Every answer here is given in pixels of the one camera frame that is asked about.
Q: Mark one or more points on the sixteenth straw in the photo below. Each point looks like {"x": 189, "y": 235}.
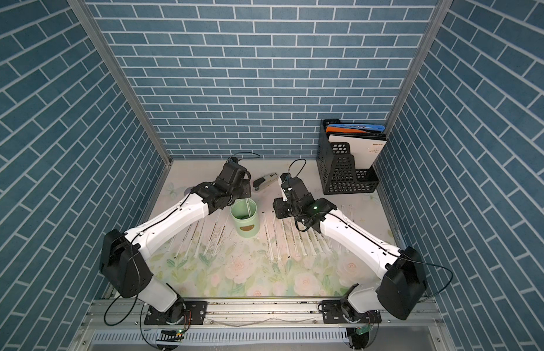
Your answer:
{"x": 223, "y": 220}

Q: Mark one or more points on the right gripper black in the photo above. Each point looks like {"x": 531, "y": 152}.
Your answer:
{"x": 278, "y": 208}

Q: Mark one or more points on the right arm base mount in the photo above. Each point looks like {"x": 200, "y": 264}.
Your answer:
{"x": 336, "y": 312}

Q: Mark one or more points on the thirteenth straw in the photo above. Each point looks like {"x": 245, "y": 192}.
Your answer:
{"x": 200, "y": 236}

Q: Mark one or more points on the seventeenth straw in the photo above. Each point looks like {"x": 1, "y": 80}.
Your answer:
{"x": 248, "y": 207}

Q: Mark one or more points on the eleventh straw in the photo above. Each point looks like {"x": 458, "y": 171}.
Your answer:
{"x": 212, "y": 232}

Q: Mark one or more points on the white vented cable duct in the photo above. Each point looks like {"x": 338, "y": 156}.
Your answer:
{"x": 246, "y": 336}

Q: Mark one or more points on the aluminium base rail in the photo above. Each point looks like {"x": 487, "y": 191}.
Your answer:
{"x": 252, "y": 312}

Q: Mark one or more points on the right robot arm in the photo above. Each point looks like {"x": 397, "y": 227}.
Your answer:
{"x": 401, "y": 272}

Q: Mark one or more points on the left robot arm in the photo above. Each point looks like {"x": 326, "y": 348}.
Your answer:
{"x": 124, "y": 256}

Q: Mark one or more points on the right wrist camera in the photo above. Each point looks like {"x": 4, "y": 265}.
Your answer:
{"x": 285, "y": 187}

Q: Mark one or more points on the black mesh file holder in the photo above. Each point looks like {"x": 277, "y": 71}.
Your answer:
{"x": 336, "y": 166}

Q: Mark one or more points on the blue folder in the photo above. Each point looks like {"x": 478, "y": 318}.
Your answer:
{"x": 379, "y": 128}

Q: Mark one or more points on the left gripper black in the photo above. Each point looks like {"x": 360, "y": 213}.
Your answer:
{"x": 246, "y": 183}

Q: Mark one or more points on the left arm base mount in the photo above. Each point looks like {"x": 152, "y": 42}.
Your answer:
{"x": 181, "y": 313}

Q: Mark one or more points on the green cylindrical cup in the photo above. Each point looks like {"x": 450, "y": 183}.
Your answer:
{"x": 246, "y": 227}

